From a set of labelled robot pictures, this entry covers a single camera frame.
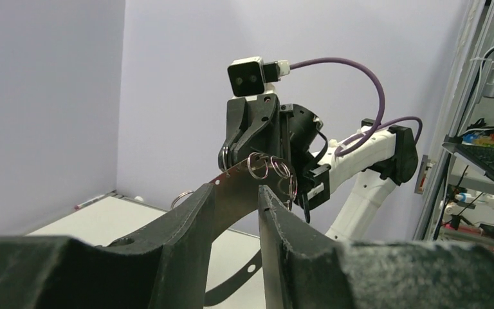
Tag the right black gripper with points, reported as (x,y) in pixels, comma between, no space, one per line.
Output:
(261,125)

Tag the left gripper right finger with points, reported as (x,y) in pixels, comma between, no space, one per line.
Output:
(302,268)

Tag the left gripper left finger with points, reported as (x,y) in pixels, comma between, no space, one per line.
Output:
(161,265)

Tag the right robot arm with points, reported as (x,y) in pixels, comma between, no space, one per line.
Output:
(380,158)

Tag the red white marker pen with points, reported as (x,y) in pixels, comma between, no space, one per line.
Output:
(89,202)

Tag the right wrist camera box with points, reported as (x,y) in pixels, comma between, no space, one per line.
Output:
(251,77)

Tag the aluminium frame rail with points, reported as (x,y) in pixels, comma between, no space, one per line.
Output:
(476,39)

